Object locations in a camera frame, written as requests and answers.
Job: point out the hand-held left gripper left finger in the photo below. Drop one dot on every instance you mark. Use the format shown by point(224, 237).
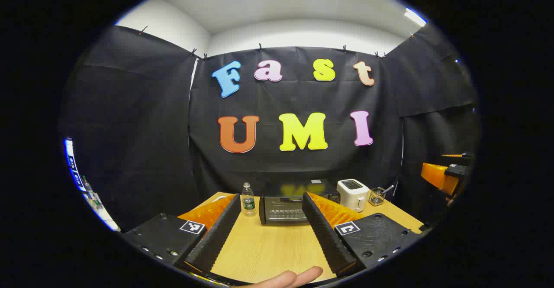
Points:
point(216, 236)

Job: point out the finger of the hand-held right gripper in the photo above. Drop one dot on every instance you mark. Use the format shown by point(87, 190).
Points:
point(437, 177)
point(466, 154)

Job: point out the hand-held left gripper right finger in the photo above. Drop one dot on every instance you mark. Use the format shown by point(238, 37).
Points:
point(324, 236)

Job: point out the black electric oven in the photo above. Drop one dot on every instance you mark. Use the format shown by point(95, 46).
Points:
point(281, 210)

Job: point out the clear plastic water bottle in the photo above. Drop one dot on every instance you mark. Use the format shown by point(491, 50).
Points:
point(248, 203)
point(88, 187)

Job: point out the white toaster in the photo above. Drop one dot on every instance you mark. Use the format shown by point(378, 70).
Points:
point(351, 195)

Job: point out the metal spoon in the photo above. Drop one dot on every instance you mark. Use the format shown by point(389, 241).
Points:
point(388, 188)

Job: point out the white side ledge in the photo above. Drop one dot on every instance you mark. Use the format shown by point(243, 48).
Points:
point(101, 212)

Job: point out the black backdrop cloth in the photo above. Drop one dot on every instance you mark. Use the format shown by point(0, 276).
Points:
point(138, 127)

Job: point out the small ceiling light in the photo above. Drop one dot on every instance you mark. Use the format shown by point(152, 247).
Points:
point(414, 17)

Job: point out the row of small cloth clips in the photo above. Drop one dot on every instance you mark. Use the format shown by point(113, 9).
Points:
point(260, 47)

